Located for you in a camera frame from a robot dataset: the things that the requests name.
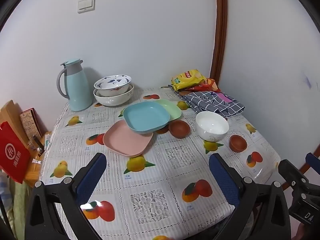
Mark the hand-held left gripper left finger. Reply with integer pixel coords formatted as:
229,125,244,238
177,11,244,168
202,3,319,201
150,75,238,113
25,152,108,240

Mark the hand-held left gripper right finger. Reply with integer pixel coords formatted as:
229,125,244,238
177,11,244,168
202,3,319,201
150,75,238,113
209,153,292,240

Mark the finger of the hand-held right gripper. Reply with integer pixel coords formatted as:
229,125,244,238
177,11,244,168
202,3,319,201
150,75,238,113
278,159,304,198
305,152,320,175

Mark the pink square plate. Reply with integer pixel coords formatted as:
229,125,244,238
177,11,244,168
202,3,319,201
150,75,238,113
103,119,154,158

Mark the white floral bowl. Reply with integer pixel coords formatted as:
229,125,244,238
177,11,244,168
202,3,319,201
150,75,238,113
195,111,229,143

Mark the wooden side table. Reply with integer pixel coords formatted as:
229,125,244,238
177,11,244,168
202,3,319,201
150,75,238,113
24,131,53,188

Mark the small dark object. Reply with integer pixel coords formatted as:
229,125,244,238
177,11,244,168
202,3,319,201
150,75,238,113
32,135,45,156

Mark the grey checked cloth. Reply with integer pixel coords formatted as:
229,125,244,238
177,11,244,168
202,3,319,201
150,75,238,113
168,85,247,118

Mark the pale green cloth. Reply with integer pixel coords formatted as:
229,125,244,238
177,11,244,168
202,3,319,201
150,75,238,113
6,180,33,230

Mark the large white bowl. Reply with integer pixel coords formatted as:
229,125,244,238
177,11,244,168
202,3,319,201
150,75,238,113
93,84,134,107

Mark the patterned brown box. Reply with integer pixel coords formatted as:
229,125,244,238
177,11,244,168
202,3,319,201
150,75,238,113
20,108,44,147

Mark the red paper bag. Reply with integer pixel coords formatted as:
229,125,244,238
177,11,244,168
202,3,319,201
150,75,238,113
0,121,32,184

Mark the blue square plate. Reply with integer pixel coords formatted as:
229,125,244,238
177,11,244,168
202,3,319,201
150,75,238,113
122,102,171,134

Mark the green square plate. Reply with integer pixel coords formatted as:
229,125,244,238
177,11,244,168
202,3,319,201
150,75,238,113
155,99,182,122

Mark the light blue thermos jug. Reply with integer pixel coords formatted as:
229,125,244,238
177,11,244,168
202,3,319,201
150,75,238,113
57,59,94,112

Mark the red snack packet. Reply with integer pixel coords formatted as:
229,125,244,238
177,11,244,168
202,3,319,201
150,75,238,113
186,78,222,92

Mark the fish pattern bowl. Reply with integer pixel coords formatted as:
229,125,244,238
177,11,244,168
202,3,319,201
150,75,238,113
94,74,132,97

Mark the wooden board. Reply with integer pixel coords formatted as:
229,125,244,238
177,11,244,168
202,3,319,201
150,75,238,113
0,100,28,145

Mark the yellow snack packet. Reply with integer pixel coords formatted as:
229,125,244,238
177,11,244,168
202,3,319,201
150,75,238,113
171,69,207,92

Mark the brown wooden rail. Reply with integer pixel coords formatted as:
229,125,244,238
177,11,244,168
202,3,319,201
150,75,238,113
297,142,320,174

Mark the brown wooden door frame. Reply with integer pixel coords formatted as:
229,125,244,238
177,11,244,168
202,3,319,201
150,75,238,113
210,0,228,87

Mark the white light switch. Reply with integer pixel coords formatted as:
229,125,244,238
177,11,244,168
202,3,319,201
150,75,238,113
77,0,96,14

